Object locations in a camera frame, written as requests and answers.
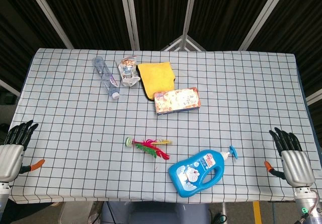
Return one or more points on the colourful feather shuttlecock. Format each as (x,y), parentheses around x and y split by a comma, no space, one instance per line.
(147,146)

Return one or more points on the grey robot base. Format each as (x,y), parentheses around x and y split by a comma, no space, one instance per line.
(156,212)

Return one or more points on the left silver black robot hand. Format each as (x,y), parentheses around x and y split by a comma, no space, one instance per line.
(10,156)

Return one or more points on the clear plastic water bottle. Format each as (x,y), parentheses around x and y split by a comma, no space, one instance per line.
(106,76)

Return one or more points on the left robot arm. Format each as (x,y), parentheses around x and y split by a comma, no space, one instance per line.
(3,196)

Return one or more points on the yellow microfibre cloth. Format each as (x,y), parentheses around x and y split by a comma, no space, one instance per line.
(156,79)

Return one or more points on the blue checked tablecloth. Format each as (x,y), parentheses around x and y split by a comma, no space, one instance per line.
(161,123)

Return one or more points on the crumpled white snack bag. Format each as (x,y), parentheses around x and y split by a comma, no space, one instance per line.
(127,71)

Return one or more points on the blue detergent pump bottle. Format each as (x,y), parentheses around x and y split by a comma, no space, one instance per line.
(196,171)

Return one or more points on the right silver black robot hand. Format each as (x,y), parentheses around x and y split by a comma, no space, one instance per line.
(295,162)

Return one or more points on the white framed dark partition screen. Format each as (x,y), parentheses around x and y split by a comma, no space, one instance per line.
(161,15)

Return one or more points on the orange printed cardboard box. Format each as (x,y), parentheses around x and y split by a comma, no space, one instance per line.
(176,100)

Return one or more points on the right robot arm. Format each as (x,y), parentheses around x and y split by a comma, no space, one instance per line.
(308,201)

